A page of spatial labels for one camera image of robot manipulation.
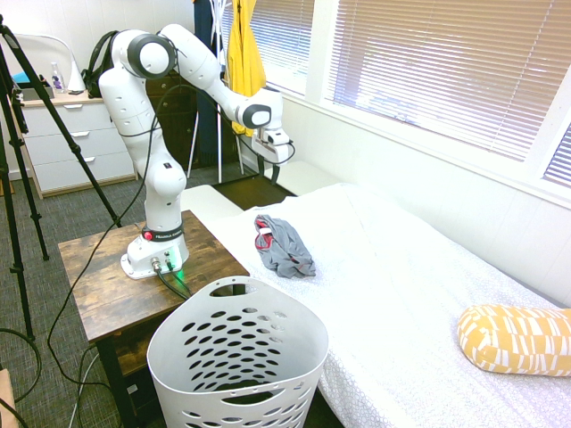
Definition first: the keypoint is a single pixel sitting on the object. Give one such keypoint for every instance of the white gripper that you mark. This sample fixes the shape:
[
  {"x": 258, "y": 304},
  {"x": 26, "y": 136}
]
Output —
[{"x": 272, "y": 143}]

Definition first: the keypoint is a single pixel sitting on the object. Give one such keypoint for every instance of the grey clothes with red trim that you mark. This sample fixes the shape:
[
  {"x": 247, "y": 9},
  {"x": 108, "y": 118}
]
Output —
[{"x": 285, "y": 249}]

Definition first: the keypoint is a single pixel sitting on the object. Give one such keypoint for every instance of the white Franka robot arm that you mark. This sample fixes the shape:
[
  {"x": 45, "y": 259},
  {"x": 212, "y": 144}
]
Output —
[{"x": 129, "y": 111}]

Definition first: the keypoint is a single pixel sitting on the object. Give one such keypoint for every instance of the white perforated laundry basket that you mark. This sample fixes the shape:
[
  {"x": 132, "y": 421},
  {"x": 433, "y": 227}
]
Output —
[{"x": 160, "y": 348}]

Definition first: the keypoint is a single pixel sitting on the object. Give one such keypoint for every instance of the white low bench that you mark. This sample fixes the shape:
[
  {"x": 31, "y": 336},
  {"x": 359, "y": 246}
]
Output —
[{"x": 308, "y": 176}]

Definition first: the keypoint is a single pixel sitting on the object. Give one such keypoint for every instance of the white coat rack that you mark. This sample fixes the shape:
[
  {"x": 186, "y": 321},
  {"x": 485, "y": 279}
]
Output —
[{"x": 220, "y": 147}]

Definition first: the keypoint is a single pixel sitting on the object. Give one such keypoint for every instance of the dark wooden dresser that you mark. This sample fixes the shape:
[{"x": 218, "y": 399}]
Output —
[{"x": 174, "y": 134}]

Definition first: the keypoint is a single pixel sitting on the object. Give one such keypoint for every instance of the yellow hanging garment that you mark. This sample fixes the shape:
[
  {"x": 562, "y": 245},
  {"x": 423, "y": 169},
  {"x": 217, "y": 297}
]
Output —
[{"x": 245, "y": 53}]

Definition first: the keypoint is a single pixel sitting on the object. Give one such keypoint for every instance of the narrow window blinds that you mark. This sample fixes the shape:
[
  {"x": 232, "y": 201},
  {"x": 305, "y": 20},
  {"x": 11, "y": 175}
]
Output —
[{"x": 285, "y": 44}]

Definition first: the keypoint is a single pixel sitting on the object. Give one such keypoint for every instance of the navy hanging garment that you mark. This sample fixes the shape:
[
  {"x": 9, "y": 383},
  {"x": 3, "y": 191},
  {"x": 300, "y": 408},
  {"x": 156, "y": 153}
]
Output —
[{"x": 205, "y": 18}]

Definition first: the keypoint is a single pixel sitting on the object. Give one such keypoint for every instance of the bed with white cover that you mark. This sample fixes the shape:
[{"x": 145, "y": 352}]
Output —
[{"x": 401, "y": 290}]

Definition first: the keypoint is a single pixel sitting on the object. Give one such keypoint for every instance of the black backpack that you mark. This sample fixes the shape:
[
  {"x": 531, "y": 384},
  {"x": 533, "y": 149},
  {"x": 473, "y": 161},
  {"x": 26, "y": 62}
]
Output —
[{"x": 96, "y": 67}]

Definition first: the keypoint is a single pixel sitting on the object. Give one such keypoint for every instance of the white drawer dresser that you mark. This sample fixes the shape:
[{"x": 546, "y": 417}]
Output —
[{"x": 67, "y": 142}]

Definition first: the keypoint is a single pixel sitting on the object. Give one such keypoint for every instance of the rustic wooden side table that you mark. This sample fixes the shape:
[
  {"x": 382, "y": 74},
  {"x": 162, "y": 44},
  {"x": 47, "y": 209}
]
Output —
[{"x": 102, "y": 285}]

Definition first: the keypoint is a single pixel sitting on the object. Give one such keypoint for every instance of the wide window blinds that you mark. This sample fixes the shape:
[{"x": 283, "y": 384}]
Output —
[{"x": 446, "y": 67}]

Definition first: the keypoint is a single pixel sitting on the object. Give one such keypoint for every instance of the white desk lamp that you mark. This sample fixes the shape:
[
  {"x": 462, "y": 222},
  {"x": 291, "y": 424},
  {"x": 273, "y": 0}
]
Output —
[{"x": 76, "y": 76}]

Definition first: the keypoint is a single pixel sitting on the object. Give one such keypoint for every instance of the clear plastic bottle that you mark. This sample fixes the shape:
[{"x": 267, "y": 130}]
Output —
[{"x": 58, "y": 82}]

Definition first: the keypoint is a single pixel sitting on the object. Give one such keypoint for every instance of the grey box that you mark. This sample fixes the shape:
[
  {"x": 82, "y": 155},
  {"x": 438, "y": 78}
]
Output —
[{"x": 35, "y": 94}]

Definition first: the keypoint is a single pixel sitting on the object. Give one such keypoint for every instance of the teal flat item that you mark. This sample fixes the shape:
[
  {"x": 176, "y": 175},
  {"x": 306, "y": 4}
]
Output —
[{"x": 20, "y": 80}]

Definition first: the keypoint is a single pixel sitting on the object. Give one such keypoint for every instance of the small window blinds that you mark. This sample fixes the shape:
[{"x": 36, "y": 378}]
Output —
[{"x": 562, "y": 160}]

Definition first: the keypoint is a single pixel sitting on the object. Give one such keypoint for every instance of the yellow white patterned pillow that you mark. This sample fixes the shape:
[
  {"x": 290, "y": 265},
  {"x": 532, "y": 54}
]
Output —
[{"x": 513, "y": 339}]

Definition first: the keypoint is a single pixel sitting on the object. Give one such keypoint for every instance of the brown cardboard piece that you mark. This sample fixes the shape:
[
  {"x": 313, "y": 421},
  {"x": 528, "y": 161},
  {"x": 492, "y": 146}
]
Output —
[{"x": 5, "y": 401}]

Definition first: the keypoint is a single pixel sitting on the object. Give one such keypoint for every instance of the black camera tripod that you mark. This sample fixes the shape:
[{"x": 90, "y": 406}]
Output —
[{"x": 52, "y": 111}]

